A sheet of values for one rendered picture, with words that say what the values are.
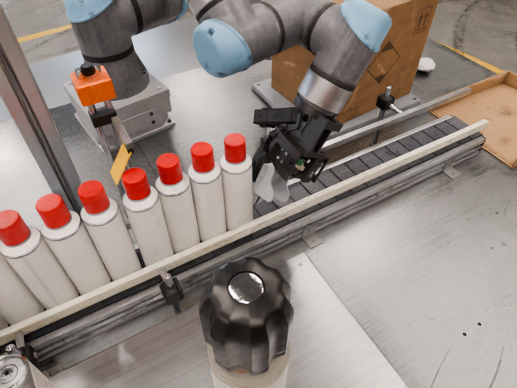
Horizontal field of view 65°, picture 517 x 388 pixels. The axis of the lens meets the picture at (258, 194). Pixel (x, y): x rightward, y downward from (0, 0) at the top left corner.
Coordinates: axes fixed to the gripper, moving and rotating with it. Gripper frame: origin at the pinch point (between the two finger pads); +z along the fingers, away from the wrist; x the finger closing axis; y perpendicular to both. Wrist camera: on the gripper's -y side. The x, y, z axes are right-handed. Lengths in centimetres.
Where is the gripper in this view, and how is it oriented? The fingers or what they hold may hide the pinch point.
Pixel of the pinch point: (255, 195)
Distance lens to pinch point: 72.9
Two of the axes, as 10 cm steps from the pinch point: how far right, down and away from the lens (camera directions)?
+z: -4.3, 7.8, 4.6
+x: 7.5, 0.3, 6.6
